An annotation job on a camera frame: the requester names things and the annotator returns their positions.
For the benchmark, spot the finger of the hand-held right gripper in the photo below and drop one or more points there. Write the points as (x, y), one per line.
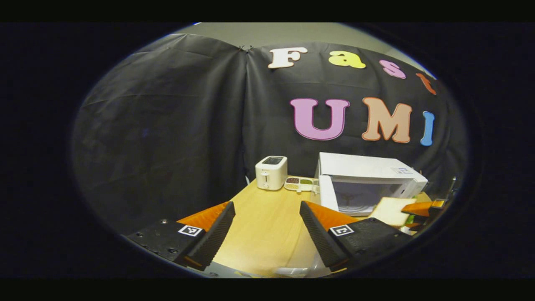
(422, 207)
(413, 226)

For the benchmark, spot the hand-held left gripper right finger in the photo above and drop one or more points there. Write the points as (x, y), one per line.
(319, 236)

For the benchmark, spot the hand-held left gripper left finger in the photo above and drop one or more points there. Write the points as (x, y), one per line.
(213, 238)

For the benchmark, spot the sandwich with lettuce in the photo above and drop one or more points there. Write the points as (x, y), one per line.
(391, 211)

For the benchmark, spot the white microwave oven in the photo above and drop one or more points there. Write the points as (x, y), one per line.
(359, 167)

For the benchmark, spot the white plastic bag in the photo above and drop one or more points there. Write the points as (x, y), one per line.
(305, 269)

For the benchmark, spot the divided seasoning tray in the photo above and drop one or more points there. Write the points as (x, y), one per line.
(299, 184)

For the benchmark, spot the white toaster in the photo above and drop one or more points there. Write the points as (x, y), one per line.
(271, 173)

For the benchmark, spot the black backdrop cloth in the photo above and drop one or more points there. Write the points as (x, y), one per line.
(167, 125)

